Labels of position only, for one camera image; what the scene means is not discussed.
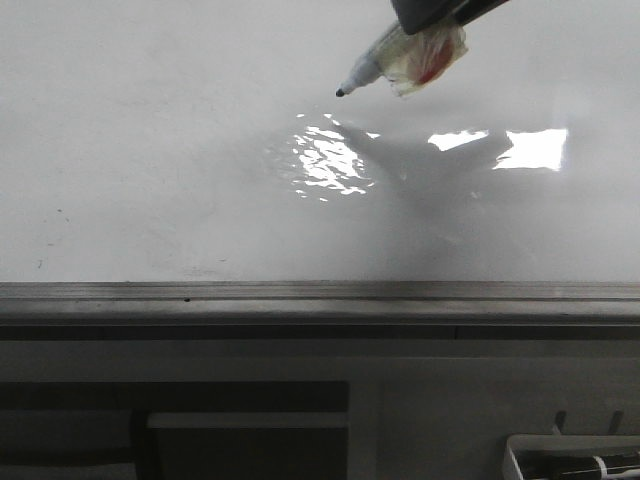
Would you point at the dark rectangular panel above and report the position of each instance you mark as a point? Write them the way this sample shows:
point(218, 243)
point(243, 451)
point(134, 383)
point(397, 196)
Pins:
point(159, 430)

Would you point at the taped whiteboard marker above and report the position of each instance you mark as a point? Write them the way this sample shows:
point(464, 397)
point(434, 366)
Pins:
point(407, 62)

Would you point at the black marker in basket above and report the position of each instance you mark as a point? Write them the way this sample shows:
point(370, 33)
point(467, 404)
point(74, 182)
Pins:
point(619, 466)

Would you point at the grey aluminium whiteboard tray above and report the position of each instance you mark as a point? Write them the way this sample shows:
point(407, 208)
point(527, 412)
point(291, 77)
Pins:
point(443, 310)

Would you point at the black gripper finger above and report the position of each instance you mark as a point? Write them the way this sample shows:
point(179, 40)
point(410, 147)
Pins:
point(416, 15)

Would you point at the white plastic marker basket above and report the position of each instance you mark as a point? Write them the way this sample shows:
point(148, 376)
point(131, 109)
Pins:
point(523, 448)

